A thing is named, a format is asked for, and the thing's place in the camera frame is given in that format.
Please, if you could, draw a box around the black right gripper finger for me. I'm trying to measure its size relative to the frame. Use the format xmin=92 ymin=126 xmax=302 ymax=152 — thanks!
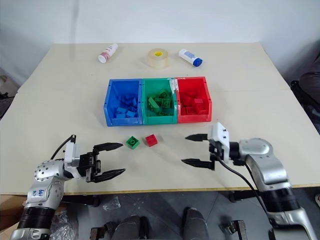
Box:
xmin=181 ymin=157 xmax=216 ymax=172
xmin=184 ymin=133 xmax=209 ymax=143

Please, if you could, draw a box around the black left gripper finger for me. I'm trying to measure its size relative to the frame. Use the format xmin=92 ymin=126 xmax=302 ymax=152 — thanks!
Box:
xmin=92 ymin=142 xmax=124 ymax=156
xmin=86 ymin=168 xmax=127 ymax=184

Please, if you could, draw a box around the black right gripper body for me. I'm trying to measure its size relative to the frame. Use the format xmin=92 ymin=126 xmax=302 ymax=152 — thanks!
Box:
xmin=208 ymin=139 xmax=224 ymax=171

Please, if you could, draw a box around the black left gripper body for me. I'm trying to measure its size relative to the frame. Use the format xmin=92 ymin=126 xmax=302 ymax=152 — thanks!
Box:
xmin=76 ymin=149 xmax=102 ymax=183

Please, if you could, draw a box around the red plastic bin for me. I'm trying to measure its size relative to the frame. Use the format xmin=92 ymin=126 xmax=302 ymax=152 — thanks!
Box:
xmin=174 ymin=76 xmax=213 ymax=124

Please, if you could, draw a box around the black table leg foot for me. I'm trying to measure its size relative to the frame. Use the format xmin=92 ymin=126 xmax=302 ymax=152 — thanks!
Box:
xmin=229 ymin=190 xmax=256 ymax=203
xmin=61 ymin=194 xmax=101 ymax=208

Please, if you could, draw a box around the red square building block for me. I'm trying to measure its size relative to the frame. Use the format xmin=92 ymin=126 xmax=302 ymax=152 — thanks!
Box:
xmin=144 ymin=134 xmax=159 ymax=147

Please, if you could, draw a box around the blue plastic bin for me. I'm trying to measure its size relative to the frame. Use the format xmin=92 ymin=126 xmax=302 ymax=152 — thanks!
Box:
xmin=103 ymin=78 xmax=144 ymax=127

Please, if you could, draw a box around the green plastic bin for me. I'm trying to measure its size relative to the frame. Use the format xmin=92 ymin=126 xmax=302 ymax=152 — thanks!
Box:
xmin=140 ymin=77 xmax=179 ymax=125

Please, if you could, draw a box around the green arched building block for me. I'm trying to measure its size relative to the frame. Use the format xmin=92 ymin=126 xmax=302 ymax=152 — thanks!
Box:
xmin=147 ymin=96 xmax=161 ymax=114

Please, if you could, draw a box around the dark rounded shape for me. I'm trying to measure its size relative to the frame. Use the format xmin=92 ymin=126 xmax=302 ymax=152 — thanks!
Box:
xmin=114 ymin=214 xmax=151 ymax=240
xmin=180 ymin=207 xmax=210 ymax=240

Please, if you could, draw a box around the crumpled clear plastic bag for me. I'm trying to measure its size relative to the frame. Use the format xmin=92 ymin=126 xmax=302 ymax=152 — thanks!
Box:
xmin=49 ymin=209 xmax=79 ymax=240

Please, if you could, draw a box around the white bottle with blue cap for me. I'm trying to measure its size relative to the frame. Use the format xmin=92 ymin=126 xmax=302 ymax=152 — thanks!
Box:
xmin=178 ymin=48 xmax=203 ymax=68

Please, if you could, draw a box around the clear tape roll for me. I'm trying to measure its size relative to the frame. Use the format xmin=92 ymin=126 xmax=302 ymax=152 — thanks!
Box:
xmin=146 ymin=48 xmax=169 ymax=70

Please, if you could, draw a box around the brown cardboard box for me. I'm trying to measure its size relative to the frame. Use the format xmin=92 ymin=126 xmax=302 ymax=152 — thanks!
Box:
xmin=0 ymin=194 xmax=29 ymax=230

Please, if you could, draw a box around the white bottle with pink label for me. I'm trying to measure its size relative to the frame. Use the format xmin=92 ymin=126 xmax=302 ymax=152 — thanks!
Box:
xmin=97 ymin=43 xmax=119 ymax=64

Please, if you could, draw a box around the dark clutter beside table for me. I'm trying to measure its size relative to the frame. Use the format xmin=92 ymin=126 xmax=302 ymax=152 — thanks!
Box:
xmin=0 ymin=74 xmax=21 ymax=120

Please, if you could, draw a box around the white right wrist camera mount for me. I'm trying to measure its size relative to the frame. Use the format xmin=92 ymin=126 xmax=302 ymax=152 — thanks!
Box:
xmin=207 ymin=122 xmax=231 ymax=161

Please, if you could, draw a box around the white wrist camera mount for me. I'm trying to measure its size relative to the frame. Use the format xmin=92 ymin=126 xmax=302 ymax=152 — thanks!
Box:
xmin=207 ymin=122 xmax=231 ymax=161
xmin=63 ymin=143 xmax=82 ymax=180

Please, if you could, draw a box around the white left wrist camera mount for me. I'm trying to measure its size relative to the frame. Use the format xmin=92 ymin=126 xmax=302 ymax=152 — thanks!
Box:
xmin=63 ymin=143 xmax=82 ymax=180

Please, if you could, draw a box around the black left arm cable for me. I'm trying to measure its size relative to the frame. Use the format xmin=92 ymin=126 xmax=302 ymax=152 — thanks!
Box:
xmin=50 ymin=134 xmax=77 ymax=161

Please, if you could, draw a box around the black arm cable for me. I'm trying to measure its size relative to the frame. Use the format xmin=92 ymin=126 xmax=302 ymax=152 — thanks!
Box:
xmin=216 ymin=154 xmax=276 ymax=229
xmin=50 ymin=134 xmax=77 ymax=161

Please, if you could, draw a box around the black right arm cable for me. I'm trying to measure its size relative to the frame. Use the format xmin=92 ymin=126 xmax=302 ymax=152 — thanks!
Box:
xmin=216 ymin=154 xmax=276 ymax=229

